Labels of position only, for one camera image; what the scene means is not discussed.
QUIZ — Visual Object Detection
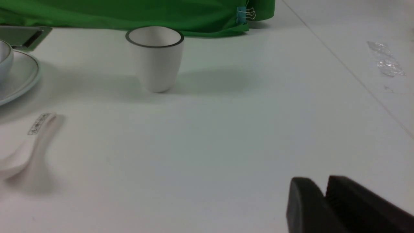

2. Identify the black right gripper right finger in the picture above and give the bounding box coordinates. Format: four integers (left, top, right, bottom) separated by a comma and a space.
325, 175, 414, 233

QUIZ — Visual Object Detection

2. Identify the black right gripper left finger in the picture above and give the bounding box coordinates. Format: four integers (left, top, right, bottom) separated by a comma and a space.
286, 177, 347, 233

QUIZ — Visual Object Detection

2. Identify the pale blue plain bowl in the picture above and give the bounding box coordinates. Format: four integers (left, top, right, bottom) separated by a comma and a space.
0, 40, 14, 83

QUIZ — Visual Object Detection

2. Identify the clear plastic wrapper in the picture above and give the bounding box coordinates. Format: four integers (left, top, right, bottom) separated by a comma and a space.
367, 41, 406, 77

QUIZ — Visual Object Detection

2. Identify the blue binder clip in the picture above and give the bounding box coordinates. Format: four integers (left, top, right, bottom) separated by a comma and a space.
236, 6, 256, 25

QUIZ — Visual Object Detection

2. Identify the green backdrop cloth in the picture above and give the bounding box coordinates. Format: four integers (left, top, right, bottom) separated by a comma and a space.
0, 0, 276, 38

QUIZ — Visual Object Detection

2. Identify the white black-rimmed cup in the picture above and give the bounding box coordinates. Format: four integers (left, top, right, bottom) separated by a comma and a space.
125, 26, 185, 93

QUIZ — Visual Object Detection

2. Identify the white printed ceramic spoon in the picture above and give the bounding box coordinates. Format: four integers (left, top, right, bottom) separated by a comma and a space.
0, 112, 57, 181

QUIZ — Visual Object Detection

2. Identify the pale blue plain plate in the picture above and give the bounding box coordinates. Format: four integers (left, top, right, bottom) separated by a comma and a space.
0, 50, 41, 106

